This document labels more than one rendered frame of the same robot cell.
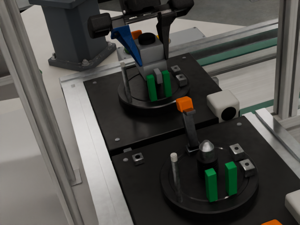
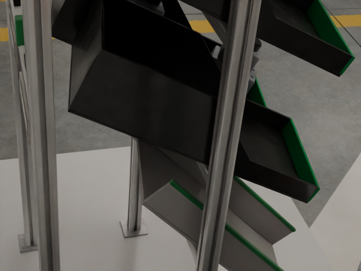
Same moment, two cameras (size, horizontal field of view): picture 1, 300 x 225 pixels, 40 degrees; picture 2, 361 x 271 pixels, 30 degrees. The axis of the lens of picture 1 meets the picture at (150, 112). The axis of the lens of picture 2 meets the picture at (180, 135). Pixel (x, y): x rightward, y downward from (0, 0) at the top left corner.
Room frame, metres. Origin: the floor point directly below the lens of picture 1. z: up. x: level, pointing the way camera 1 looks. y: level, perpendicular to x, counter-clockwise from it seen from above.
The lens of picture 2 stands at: (0.48, -0.33, 1.67)
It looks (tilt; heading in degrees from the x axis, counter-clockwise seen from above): 36 degrees down; 83
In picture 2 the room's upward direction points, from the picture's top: 6 degrees clockwise
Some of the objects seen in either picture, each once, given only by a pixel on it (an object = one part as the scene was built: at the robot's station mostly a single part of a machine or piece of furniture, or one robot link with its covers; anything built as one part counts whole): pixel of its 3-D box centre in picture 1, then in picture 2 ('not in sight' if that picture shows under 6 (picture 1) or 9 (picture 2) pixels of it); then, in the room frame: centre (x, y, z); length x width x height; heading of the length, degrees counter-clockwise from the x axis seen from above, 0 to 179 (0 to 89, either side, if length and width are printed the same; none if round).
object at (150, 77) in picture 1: (152, 88); not in sight; (0.62, -0.01, 1.01); 0.01 x 0.01 x 0.05; 12
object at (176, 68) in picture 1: (175, 71); not in sight; (0.69, -0.06, 1.00); 0.02 x 0.01 x 0.02; 12
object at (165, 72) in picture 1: (166, 83); not in sight; (0.62, -0.04, 1.01); 0.01 x 0.01 x 0.05; 12
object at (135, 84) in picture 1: (154, 89); not in sight; (0.66, -0.01, 0.98); 0.14 x 0.14 x 0.02
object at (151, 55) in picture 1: (150, 56); not in sight; (0.65, -0.02, 1.06); 0.08 x 0.04 x 0.07; 12
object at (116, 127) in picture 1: (155, 97); not in sight; (0.66, -0.01, 0.96); 0.24 x 0.24 x 0.02; 12
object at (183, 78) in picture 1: (181, 80); not in sight; (0.66, -0.07, 1.00); 0.02 x 0.01 x 0.02; 12
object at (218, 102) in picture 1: (222, 106); not in sight; (0.59, -0.13, 0.97); 0.05 x 0.05 x 0.04; 12
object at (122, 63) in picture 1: (126, 82); not in sight; (0.62, 0.03, 1.03); 0.01 x 0.01 x 0.08
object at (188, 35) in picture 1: (162, 52); not in sight; (0.89, -0.05, 0.93); 0.21 x 0.07 x 0.06; 102
